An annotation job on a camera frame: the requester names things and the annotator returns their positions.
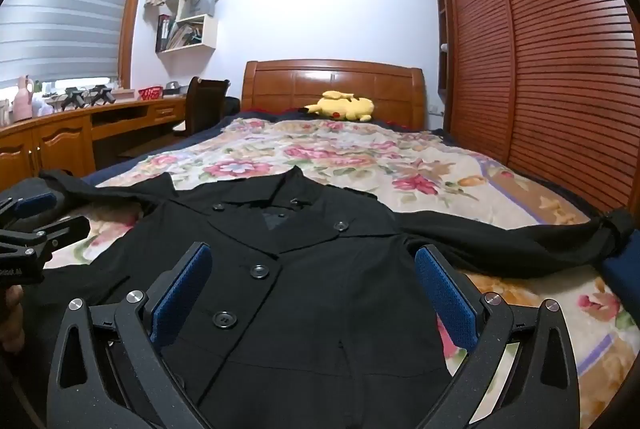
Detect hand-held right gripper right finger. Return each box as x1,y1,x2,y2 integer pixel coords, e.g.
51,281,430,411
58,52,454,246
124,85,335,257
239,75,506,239
414,245,581,429

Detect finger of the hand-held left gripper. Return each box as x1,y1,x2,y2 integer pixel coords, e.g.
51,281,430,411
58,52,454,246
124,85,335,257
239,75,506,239
0,191,58,225
0,216,91,260

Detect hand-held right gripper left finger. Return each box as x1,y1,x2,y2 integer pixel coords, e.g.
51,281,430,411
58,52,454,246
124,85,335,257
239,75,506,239
46,241,213,429

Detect black buttoned coat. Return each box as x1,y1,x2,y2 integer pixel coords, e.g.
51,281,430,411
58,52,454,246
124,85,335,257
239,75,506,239
20,166,636,429

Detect person's left hand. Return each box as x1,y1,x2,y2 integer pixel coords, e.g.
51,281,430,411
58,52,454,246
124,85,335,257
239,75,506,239
0,284,25,355

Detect wooden desk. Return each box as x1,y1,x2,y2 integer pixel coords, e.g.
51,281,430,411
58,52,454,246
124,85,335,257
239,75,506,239
0,96,188,180

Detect pink bottle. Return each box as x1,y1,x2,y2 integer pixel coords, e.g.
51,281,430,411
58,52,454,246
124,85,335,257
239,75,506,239
12,75,36,124

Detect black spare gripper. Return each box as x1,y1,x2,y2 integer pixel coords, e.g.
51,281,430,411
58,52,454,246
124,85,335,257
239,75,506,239
90,84,116,106
62,86,90,108

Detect floral blanket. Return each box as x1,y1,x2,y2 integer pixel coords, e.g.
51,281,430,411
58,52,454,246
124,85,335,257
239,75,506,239
42,116,636,429

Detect dark brown chair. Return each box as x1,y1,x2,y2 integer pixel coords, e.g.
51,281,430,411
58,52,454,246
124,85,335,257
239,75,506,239
172,76,231,137

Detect grey window blind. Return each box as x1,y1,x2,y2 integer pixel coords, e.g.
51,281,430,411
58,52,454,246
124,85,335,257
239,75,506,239
0,0,156,84

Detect yellow plush toy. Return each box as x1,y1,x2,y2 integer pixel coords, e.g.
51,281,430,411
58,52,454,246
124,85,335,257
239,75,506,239
299,90,376,123

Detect black binder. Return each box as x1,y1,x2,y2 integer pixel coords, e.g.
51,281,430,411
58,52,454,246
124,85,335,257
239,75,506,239
156,14,173,52

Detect row of books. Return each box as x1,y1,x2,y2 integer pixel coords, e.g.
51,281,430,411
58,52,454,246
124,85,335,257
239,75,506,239
167,21,205,50

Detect wooden bed headboard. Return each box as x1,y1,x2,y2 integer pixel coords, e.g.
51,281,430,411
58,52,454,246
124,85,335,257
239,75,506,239
241,60,427,130

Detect wooden slatted wardrobe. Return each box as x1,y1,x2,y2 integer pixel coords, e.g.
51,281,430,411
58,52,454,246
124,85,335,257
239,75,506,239
432,0,640,230

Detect grey paper bag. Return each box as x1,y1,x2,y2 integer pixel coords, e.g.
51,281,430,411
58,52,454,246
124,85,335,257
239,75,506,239
179,0,221,20

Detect white wall shelf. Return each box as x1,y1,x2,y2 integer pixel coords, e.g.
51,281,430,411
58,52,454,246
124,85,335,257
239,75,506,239
145,0,223,54

